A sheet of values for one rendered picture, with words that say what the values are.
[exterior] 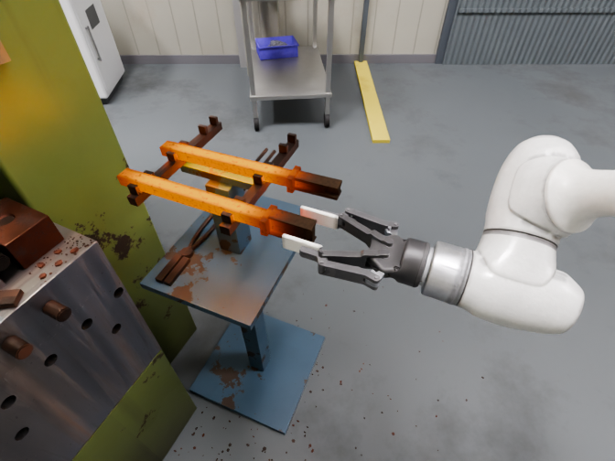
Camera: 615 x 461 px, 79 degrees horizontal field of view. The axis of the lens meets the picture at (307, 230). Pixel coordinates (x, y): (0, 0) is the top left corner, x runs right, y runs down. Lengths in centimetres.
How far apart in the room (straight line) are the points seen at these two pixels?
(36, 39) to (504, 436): 173
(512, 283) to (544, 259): 6
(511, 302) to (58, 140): 91
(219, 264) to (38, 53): 56
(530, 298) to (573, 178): 17
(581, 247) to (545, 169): 181
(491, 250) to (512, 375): 120
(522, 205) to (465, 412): 113
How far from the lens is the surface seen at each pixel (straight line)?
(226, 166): 80
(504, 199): 62
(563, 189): 59
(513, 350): 182
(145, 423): 131
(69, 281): 82
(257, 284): 90
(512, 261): 59
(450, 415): 160
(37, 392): 92
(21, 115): 92
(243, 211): 67
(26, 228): 82
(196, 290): 92
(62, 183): 100
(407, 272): 59
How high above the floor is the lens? 144
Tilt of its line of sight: 46 degrees down
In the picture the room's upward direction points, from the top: straight up
